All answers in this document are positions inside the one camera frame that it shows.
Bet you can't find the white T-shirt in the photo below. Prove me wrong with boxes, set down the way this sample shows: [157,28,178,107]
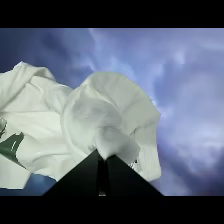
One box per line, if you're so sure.
[0,61,163,190]

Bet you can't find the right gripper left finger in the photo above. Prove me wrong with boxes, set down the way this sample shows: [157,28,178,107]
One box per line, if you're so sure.
[42,149,102,197]

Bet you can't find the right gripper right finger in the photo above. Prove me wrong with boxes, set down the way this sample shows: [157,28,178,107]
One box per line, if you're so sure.
[105,154,165,197]

